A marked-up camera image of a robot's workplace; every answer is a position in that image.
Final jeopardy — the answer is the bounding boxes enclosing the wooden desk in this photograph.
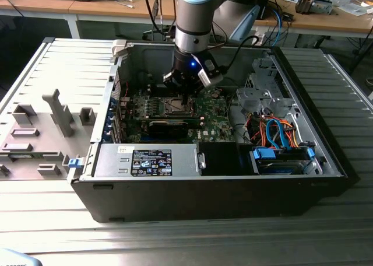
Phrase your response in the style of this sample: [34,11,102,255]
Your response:
[256,0,373,48]
[0,0,178,39]

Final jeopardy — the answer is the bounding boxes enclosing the grey metal drive cage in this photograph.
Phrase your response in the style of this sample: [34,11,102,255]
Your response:
[235,58,295,120]

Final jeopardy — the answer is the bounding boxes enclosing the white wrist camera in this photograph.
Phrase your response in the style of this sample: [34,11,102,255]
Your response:
[197,58,224,89]

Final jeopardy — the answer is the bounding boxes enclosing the pale grey case latch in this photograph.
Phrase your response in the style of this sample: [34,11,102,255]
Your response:
[111,39,135,63]

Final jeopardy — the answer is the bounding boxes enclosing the green motherboard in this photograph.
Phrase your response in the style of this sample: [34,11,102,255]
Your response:
[121,85,237,146]

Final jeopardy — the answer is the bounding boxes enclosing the clear plastic bag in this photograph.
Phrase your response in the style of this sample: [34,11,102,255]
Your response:
[337,0,373,16]

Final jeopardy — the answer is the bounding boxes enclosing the black open PC case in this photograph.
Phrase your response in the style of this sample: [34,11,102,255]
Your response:
[71,37,361,223]

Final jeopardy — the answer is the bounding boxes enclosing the black label sticker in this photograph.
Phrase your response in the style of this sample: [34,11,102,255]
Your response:
[132,148,173,178]

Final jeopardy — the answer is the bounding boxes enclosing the CPU socket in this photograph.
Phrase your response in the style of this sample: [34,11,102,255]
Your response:
[163,96,198,117]

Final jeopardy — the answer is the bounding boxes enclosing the hard disk in blue carrier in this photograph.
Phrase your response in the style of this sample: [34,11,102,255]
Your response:
[249,147,318,176]

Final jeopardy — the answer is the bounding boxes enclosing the grey parts rack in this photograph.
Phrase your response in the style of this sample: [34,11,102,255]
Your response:
[0,87,97,181]

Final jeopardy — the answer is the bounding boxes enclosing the black upright box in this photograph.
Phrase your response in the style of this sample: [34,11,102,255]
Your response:
[255,0,272,20]

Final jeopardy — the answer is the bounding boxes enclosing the copper coil heatsink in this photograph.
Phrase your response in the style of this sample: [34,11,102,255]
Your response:
[295,0,333,16]

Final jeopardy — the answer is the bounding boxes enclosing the black graphics card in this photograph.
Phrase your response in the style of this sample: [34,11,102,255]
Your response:
[129,115,205,139]

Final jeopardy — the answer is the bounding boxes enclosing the orange wire bundle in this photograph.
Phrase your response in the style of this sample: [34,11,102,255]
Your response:
[249,117,302,149]

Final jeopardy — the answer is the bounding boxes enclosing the white power adapter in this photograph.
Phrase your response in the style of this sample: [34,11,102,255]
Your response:
[251,29,272,47]

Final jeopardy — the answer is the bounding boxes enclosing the grey power supply unit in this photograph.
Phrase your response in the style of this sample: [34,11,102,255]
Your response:
[93,143,202,179]

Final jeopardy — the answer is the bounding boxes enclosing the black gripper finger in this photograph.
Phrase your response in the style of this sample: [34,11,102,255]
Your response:
[162,69,189,104]
[188,86,205,103]

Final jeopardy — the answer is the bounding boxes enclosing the blue data cable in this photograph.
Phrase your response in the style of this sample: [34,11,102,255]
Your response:
[265,118,292,151]

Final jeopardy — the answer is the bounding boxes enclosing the metal socket cover frame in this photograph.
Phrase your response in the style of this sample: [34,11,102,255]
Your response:
[165,97,196,116]

